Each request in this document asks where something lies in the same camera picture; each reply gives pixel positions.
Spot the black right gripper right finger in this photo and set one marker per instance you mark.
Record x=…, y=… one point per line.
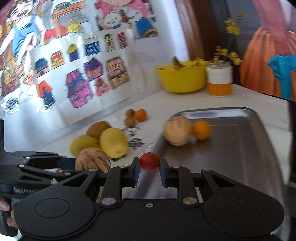
x=183, y=180

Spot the silver metal tray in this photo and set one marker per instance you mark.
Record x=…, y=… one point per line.
x=238, y=148

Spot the person's left hand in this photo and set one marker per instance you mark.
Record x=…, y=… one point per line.
x=4, y=206

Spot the small red tomato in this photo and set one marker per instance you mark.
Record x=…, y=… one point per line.
x=149, y=161

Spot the yellow lemon left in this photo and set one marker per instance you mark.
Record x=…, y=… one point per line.
x=83, y=142

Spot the white and orange cup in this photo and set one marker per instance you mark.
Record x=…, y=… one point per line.
x=220, y=78

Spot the small orange tangerine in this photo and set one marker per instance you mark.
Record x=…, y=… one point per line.
x=140, y=115

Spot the brown longan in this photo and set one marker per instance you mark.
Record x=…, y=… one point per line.
x=130, y=121
x=130, y=113

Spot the yellow plastic bowl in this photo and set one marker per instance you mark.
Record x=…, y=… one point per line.
x=190, y=78

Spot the dark wooden frame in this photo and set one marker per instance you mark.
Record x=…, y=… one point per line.
x=203, y=26

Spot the house drawings paper sheet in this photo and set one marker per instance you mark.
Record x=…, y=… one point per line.
x=82, y=74

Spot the yellow lemon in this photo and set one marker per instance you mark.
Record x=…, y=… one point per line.
x=83, y=142
x=114, y=143

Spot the banana peel in bowl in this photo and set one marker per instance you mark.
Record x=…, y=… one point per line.
x=177, y=65

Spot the brown round fruit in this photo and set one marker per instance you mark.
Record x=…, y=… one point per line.
x=97, y=128

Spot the yellow lemon right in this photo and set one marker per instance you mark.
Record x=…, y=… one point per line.
x=114, y=143

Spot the painting of orange dress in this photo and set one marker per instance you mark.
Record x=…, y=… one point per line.
x=266, y=44

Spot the children cartoon drawing poster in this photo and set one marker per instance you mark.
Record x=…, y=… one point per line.
x=27, y=25

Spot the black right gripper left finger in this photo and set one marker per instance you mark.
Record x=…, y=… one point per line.
x=118, y=178

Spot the striped yellow pepino melon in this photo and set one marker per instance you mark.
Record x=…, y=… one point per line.
x=177, y=130

